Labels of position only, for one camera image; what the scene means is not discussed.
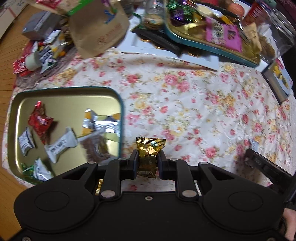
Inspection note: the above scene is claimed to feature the gold candy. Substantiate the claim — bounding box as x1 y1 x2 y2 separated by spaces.
136 137 166 178

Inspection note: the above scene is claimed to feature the brown date snack packet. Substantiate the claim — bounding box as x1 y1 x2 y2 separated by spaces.
78 127 111 163

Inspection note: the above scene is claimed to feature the yellow silver snack packet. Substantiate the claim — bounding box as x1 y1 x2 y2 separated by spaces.
81 108 121 142

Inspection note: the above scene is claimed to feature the grey silver snack bar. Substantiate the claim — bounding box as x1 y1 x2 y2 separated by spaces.
44 127 78 164

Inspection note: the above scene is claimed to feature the white hawthorn stick packet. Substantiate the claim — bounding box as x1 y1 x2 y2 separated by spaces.
33 158 54 182

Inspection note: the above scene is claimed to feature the red candy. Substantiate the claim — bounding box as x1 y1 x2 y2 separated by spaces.
28 101 54 145

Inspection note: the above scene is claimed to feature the white small snack packet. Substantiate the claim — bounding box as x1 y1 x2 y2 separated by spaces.
18 127 36 156

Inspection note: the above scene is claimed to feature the green triangular snack packet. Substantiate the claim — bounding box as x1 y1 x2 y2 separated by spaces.
21 163 42 185

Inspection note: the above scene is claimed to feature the glass plate with snacks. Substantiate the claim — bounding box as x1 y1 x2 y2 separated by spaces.
14 44 77 89

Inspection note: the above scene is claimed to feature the floral tablecloth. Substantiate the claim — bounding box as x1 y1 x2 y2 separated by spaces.
1 47 296 193

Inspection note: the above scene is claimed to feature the gold teal tin lid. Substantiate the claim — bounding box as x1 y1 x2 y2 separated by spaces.
5 87 124 184

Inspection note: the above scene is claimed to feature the card box with yellow picture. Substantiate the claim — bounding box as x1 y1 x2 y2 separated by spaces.
262 58 293 104

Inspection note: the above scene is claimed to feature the white tray with chocolates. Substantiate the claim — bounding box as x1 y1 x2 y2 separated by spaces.
117 16 219 71

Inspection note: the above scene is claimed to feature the tape roll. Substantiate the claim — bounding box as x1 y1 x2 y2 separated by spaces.
25 51 42 71

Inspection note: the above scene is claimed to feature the pink snack packet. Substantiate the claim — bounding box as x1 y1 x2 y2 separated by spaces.
206 18 242 53

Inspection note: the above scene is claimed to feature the brown paper snack bag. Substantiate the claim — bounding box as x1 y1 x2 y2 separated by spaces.
28 0 130 59

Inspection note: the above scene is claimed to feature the glass jar with walnuts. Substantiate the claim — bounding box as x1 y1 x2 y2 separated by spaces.
242 1 295 63

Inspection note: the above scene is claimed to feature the gold teal snack tin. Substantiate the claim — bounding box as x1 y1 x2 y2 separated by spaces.
164 1 260 68

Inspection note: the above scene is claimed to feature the small glass cookie jar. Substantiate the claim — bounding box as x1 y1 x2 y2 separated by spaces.
142 0 164 30

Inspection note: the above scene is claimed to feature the grey cardboard box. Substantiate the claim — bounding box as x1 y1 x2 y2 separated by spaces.
22 11 61 41

